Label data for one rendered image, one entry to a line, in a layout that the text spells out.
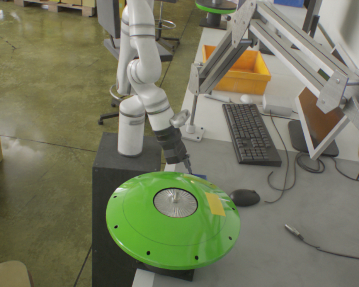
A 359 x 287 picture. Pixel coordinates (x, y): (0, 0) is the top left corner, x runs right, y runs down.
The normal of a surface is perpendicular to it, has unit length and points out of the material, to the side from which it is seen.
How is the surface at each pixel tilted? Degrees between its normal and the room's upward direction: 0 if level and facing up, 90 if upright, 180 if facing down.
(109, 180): 90
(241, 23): 90
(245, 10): 90
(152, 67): 52
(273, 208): 0
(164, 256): 25
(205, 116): 0
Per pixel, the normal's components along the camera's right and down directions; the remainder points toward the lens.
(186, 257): 0.18, -0.55
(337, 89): -0.93, 0.09
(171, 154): -0.42, 0.14
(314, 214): 0.11, -0.85
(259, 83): -0.02, 0.58
